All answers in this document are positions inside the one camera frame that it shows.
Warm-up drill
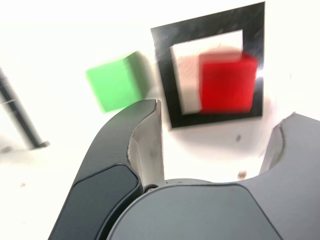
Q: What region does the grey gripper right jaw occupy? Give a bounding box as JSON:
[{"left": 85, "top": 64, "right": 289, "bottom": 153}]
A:
[{"left": 106, "top": 112, "right": 320, "bottom": 240}]

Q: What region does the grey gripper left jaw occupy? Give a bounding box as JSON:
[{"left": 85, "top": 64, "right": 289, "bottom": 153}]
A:
[{"left": 48, "top": 98, "right": 166, "bottom": 240}]

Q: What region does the green cube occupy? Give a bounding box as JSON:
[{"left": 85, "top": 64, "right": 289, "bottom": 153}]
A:
[{"left": 84, "top": 50, "right": 156, "bottom": 113}]

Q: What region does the red cube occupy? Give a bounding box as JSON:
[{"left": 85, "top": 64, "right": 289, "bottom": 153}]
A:
[{"left": 198, "top": 48, "right": 259, "bottom": 115}]

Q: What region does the black tape square outline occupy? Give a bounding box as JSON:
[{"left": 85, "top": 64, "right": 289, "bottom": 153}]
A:
[{"left": 149, "top": 1, "right": 266, "bottom": 129}]

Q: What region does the black tape strip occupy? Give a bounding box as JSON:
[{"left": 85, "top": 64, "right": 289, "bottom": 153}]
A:
[{"left": 0, "top": 66, "right": 51, "bottom": 151}]

